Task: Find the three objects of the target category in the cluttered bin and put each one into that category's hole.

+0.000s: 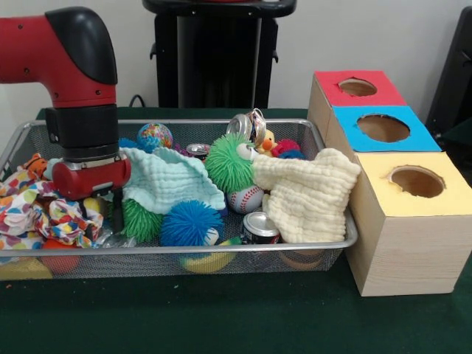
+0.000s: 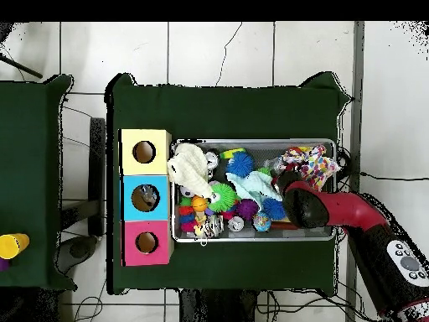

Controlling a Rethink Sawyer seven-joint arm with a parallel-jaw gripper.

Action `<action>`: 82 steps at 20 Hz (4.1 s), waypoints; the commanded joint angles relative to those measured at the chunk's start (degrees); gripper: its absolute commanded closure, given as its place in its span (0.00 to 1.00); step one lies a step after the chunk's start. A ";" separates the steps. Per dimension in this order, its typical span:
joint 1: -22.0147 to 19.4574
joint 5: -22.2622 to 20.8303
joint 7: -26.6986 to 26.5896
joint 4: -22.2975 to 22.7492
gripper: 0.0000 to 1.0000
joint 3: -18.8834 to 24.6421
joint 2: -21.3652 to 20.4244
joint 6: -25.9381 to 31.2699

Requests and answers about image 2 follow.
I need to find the polka dot colourful cloth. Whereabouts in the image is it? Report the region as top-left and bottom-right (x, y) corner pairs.
(281, 143), (340, 192)

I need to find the green spiky rubber ball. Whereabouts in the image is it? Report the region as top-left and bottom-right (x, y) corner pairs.
(207, 182), (240, 212)

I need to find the small orange basketball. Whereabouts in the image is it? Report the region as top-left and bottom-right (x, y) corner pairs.
(191, 195), (209, 213)

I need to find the black upright panel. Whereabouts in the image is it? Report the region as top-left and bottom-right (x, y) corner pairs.
(88, 117), (108, 237)

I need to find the grey round floor base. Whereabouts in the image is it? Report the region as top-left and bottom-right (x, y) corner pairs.
(66, 236), (98, 264)

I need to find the mint green fuzzy cloth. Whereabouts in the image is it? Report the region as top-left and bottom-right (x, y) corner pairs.
(225, 170), (282, 204)

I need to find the clear plastic bottle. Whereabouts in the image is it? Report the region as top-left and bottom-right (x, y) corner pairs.
(139, 187), (161, 209)

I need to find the shallow wire mesh bin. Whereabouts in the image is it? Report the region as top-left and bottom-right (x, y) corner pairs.
(170, 138), (338, 242)

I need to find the yellow plastic cup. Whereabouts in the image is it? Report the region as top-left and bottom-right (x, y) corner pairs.
(0, 233), (31, 261)

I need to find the wooden box with three holes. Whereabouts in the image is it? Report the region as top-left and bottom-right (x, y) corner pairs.
(119, 128), (174, 267)

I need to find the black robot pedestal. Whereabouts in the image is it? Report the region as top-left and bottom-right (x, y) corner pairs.
(177, 288), (271, 322)

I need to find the dark green side table cloth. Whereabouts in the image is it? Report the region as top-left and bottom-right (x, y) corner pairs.
(0, 73), (76, 291)

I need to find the cream knitted cloth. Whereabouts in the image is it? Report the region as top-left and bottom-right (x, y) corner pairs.
(167, 142), (217, 200)

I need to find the blue spiky rubber ball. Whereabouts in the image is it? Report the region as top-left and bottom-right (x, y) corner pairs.
(227, 152), (256, 179)

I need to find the crushed silver can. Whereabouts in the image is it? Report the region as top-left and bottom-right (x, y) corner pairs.
(200, 213), (226, 237)

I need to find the small globe ball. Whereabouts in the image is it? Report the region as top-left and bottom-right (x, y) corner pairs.
(253, 212), (273, 233)

